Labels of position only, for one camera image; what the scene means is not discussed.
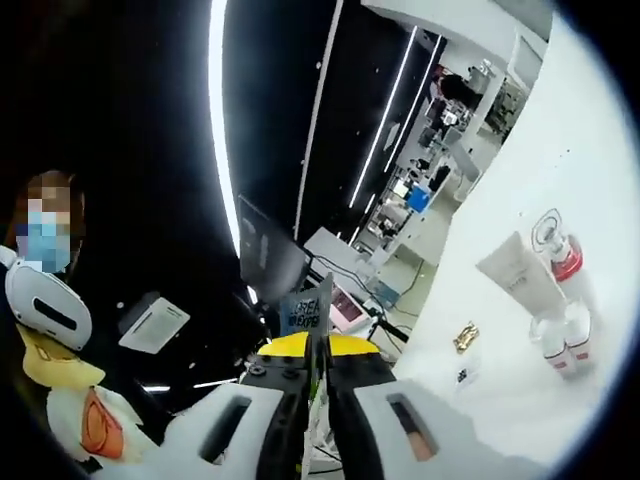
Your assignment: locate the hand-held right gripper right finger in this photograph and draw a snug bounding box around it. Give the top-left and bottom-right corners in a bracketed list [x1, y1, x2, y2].
[319, 333, 484, 480]

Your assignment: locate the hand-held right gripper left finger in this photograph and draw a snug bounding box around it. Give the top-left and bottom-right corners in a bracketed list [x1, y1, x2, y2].
[163, 332, 321, 480]

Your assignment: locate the small clear skincare sachet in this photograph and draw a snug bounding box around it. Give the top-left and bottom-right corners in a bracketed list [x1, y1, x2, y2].
[453, 357, 484, 389]

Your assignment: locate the gold skincare sachet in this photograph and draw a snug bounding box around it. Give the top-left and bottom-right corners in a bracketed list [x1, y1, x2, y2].
[452, 322, 482, 351]

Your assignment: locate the dark green skincare sachet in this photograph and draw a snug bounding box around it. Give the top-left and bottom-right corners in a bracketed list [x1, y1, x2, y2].
[278, 271, 335, 480]

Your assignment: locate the clear skincare bottle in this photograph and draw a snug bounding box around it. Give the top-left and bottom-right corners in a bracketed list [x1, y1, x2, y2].
[528, 302, 576, 374]

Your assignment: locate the white skincare tube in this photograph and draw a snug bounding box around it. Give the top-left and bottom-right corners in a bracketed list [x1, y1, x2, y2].
[475, 231, 570, 324]

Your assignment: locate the red-collared skincare bottle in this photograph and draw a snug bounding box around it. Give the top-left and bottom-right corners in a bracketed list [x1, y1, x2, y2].
[531, 207, 597, 321]

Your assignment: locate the blue storage box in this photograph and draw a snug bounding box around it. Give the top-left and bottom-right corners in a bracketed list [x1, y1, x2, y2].
[406, 184, 433, 215]

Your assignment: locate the ceiling air vent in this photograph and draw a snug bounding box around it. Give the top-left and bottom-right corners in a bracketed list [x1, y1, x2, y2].
[117, 291, 192, 355]

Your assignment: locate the person's printed white shirt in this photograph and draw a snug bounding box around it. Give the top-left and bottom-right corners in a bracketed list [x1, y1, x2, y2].
[22, 324, 169, 464]

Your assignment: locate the dark flat panel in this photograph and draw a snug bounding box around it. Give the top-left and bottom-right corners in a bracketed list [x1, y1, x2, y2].
[237, 193, 312, 305]

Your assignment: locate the white worn device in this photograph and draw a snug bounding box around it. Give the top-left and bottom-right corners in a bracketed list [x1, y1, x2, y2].
[3, 243, 95, 352]

